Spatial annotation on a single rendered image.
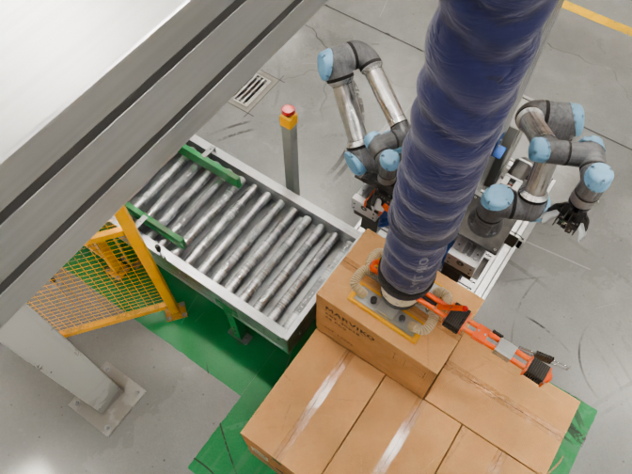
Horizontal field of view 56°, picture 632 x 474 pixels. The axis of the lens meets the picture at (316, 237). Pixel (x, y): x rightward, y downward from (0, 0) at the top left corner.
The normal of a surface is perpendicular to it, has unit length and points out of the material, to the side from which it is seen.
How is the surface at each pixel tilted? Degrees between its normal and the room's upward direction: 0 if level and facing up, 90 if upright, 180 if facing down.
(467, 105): 102
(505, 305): 0
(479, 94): 89
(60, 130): 90
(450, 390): 0
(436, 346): 0
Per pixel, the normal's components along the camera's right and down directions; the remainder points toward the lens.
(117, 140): 0.82, 0.50
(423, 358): 0.00, -0.48
